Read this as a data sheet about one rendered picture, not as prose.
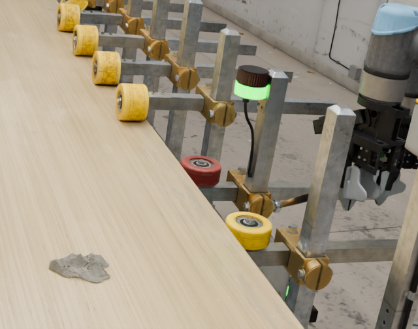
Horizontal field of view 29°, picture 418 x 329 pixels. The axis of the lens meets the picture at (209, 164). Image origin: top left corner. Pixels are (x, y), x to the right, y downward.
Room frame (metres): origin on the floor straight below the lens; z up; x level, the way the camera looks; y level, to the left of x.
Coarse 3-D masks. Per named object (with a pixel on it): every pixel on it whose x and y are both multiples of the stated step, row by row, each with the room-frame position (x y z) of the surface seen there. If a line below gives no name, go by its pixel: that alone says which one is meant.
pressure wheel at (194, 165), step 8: (184, 160) 1.48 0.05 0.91; (192, 160) 1.49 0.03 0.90; (200, 160) 1.48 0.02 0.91; (208, 160) 1.50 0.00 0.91; (184, 168) 1.45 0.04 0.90; (192, 168) 1.44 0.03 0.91; (200, 168) 1.45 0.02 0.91; (208, 168) 1.46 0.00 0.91; (216, 168) 1.46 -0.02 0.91; (192, 176) 1.44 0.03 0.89; (200, 176) 1.44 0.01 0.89; (208, 176) 1.44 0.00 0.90; (216, 176) 1.46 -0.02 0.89; (200, 184) 1.44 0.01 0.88; (208, 184) 1.45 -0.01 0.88; (216, 184) 1.46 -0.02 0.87
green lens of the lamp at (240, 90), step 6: (240, 84) 1.44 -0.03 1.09; (234, 90) 1.46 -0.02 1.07; (240, 90) 1.44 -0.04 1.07; (246, 90) 1.44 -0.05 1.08; (252, 90) 1.44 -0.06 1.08; (258, 90) 1.44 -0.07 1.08; (264, 90) 1.45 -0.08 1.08; (240, 96) 1.44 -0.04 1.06; (246, 96) 1.44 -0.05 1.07; (252, 96) 1.44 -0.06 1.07; (258, 96) 1.44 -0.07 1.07; (264, 96) 1.45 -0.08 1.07
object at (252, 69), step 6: (240, 66) 1.47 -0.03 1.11; (246, 66) 1.48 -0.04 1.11; (252, 66) 1.49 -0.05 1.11; (252, 72) 1.44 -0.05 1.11; (258, 72) 1.45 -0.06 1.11; (264, 72) 1.45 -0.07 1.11; (246, 102) 1.46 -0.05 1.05; (258, 102) 1.48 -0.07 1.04; (264, 102) 1.47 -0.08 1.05; (246, 108) 1.46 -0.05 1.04; (258, 108) 1.48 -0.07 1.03; (264, 108) 1.46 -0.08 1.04; (246, 114) 1.46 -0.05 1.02; (246, 120) 1.47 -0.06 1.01; (252, 126) 1.47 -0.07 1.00; (252, 132) 1.47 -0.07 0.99; (252, 138) 1.47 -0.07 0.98; (252, 144) 1.47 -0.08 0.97; (252, 150) 1.47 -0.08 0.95; (252, 156) 1.47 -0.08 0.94
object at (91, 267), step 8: (72, 256) 1.02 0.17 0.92; (80, 256) 1.02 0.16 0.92; (88, 256) 1.03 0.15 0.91; (96, 256) 1.04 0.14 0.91; (56, 264) 1.00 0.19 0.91; (64, 264) 1.01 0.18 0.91; (72, 264) 1.01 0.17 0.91; (80, 264) 1.01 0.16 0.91; (88, 264) 1.00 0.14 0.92; (96, 264) 1.00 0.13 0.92; (104, 264) 1.03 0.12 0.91; (64, 272) 0.99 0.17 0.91; (72, 272) 0.99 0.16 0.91; (80, 272) 0.99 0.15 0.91; (88, 272) 1.00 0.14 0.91; (96, 272) 1.00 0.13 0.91; (104, 272) 1.01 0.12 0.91; (88, 280) 0.99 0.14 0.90; (96, 280) 0.99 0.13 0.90
